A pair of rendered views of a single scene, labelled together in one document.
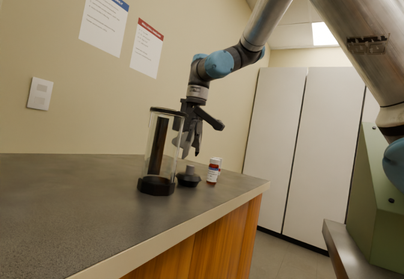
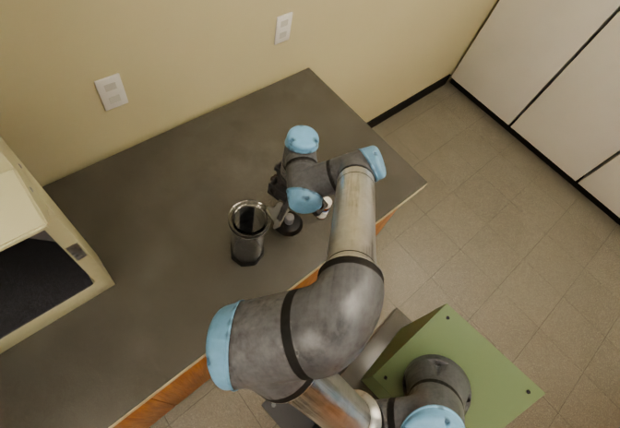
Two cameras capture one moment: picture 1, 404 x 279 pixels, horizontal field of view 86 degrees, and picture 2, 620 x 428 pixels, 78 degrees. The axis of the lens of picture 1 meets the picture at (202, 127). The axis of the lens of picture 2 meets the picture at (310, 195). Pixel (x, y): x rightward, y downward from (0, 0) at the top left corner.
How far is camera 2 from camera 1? 0.94 m
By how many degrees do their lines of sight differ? 60
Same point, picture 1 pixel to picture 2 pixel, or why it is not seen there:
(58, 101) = (135, 87)
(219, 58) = (298, 207)
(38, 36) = (71, 35)
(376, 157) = (413, 344)
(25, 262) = (161, 361)
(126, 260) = not seen: hidden behind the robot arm
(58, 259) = (174, 359)
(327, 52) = not seen: outside the picture
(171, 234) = not seen: hidden behind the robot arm
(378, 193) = (383, 369)
